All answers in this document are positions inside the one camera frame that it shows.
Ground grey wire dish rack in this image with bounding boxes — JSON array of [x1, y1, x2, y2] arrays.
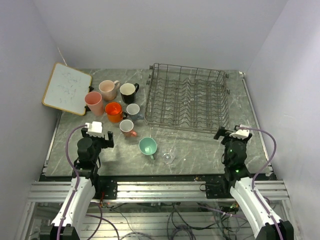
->
[[144, 63, 230, 134]]

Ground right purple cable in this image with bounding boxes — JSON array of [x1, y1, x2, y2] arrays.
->
[[236, 126, 286, 240]]

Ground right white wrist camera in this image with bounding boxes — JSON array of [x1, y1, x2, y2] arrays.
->
[[229, 124, 250, 140]]

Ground light pink mug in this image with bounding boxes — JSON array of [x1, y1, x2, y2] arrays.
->
[[98, 80, 120, 101]]

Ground clear glass cup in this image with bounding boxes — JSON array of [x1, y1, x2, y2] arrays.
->
[[161, 145, 176, 165]]

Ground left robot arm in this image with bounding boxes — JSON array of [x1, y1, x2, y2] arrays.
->
[[39, 121, 115, 240]]

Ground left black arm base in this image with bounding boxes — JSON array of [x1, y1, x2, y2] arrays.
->
[[93, 176, 118, 200]]

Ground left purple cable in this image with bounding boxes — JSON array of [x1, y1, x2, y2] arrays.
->
[[55, 124, 88, 240]]

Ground blue printed mug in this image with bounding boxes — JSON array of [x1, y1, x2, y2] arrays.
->
[[126, 103, 144, 122]]

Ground loose cables under table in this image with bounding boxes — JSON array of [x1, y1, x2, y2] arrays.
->
[[84, 201, 266, 240]]

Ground mint green mug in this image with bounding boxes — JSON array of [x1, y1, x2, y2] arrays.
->
[[138, 137, 158, 160]]

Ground salmon printed mug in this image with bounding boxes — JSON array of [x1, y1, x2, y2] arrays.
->
[[119, 119, 137, 137]]

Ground black faceted mug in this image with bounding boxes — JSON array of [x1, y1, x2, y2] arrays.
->
[[119, 83, 140, 105]]

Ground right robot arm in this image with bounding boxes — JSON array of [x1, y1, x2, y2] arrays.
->
[[214, 124, 295, 240]]

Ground small whiteboard with wooden frame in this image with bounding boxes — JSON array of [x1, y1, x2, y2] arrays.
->
[[42, 62, 92, 116]]

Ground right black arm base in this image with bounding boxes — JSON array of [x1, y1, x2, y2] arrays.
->
[[199, 182, 232, 199]]

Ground orange enamel mug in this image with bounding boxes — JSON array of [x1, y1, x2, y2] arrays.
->
[[105, 102, 128, 123]]

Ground purple cable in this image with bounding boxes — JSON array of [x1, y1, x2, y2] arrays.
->
[[55, 124, 88, 240], [236, 126, 286, 240]]

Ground tall pink tumbler cup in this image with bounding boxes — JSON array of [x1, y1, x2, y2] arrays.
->
[[84, 91, 104, 116]]

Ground aluminium mounting rail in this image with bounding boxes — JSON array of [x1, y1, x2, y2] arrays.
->
[[27, 180, 290, 203]]

